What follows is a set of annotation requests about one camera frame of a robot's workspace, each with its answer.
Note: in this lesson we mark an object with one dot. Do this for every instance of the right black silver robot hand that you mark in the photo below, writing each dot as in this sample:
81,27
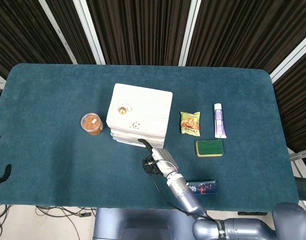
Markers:
162,160

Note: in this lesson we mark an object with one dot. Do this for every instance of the clear plastic drawer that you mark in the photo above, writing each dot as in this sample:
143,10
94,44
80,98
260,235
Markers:
125,139
122,132
127,143

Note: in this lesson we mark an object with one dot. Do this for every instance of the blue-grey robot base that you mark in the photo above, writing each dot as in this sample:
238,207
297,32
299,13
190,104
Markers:
142,225

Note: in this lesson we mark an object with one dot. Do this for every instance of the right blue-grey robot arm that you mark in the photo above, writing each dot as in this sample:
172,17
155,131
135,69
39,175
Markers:
190,202

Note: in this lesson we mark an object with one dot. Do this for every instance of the white plastic drawer cabinet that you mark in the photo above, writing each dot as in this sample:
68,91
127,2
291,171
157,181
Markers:
147,107

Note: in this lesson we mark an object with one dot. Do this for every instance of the small white die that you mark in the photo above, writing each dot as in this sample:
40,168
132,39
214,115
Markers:
136,125

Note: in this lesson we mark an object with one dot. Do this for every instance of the green snack packet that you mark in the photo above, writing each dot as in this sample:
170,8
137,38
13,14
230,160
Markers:
190,123

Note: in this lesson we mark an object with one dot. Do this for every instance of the green yellow sponge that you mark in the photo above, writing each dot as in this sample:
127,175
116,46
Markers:
209,147

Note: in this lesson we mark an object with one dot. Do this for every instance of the long dark blue box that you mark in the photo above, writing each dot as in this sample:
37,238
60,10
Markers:
205,187

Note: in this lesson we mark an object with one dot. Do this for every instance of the small golden bell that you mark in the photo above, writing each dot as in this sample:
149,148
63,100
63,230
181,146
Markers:
122,110

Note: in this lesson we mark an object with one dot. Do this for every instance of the white purple toothpaste tube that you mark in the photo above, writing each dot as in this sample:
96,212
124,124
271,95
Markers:
220,121

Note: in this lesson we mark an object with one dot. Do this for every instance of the clear jar of rubber bands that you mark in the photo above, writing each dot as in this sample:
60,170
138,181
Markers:
92,124

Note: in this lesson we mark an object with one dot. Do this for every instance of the teal table mat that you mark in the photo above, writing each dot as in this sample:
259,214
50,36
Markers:
55,87

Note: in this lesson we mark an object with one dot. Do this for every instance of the black power adapter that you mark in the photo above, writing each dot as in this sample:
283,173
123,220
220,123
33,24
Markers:
84,214

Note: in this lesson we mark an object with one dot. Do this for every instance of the black bar under table edge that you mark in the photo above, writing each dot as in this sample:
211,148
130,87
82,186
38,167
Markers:
251,213

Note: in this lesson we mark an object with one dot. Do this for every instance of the dark brown pleated curtain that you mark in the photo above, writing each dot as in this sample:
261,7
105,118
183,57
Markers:
298,107
140,30
72,37
243,30
17,32

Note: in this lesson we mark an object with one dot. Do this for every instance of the dark green trouser leg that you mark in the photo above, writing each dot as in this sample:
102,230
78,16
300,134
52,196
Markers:
305,188

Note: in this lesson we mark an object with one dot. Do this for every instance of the thin white frame post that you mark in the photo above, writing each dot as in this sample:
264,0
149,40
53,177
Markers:
60,35

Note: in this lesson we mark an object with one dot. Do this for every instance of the wide white frame post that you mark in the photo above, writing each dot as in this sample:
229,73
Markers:
90,32
190,32
293,56

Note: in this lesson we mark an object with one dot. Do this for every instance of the low white frame bar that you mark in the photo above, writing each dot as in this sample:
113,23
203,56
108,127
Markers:
301,155

